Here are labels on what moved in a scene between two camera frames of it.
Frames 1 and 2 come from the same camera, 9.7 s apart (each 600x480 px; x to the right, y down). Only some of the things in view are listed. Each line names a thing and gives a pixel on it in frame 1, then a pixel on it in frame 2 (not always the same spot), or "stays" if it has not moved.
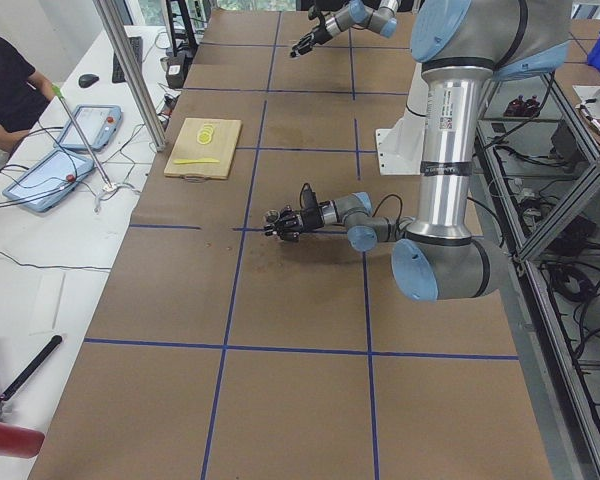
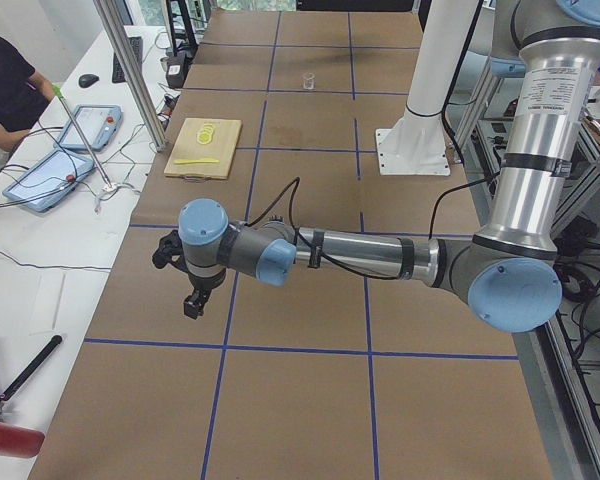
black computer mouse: [87, 80] stays
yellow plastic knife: [195, 161] stays
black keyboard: [136, 43] stays
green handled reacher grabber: [60, 95] stays
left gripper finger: [288, 229] → [162, 256]
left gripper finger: [288, 216] → [170, 246]
